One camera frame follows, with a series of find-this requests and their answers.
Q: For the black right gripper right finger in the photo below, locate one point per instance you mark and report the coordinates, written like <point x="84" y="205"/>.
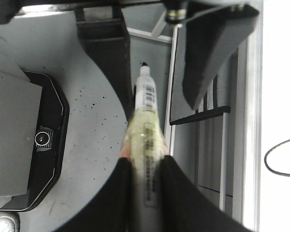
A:
<point x="185" y="209"/>

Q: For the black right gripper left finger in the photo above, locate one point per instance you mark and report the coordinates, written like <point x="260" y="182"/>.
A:
<point x="108" y="210"/>

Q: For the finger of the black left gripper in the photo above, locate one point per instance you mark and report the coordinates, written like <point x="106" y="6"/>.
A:
<point x="104" y="37"/>
<point x="210" y="41"/>

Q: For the white whiteboard marker pen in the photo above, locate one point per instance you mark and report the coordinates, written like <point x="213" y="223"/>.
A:
<point x="146" y="141"/>

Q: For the grey robot mobile base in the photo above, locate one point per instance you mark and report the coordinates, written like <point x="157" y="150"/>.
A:
<point x="96" y="120"/>

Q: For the white whiteboard with aluminium frame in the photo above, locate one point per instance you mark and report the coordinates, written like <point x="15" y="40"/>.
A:
<point x="261" y="168"/>

